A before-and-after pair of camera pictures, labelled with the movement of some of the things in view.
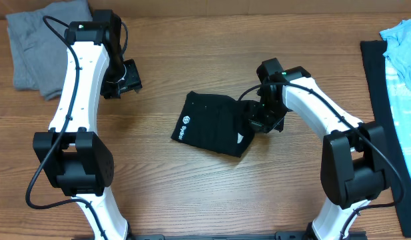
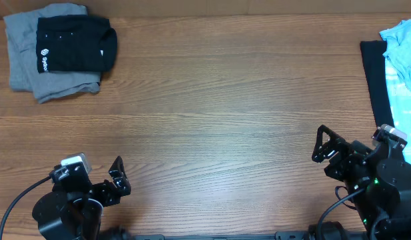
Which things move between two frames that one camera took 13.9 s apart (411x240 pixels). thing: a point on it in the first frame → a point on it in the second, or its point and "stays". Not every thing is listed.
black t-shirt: [217, 122] → [73, 43]
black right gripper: [262, 123] → [340, 155]
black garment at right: [374, 57] stays
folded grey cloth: [38, 54] stays
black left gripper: [133, 82] → [112, 195]
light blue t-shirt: [401, 58] stays
